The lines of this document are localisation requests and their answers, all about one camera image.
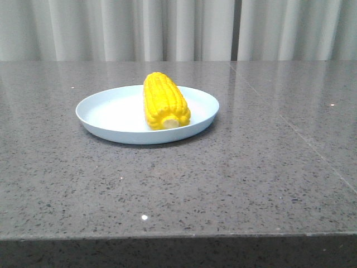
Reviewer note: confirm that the yellow corn cob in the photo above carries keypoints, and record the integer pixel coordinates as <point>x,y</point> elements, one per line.
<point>164,105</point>

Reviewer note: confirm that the white pleated curtain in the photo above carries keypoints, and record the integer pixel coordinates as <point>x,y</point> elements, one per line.
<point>178,30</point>

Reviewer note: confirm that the light blue round plate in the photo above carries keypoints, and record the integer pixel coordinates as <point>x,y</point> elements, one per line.
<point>117,115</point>

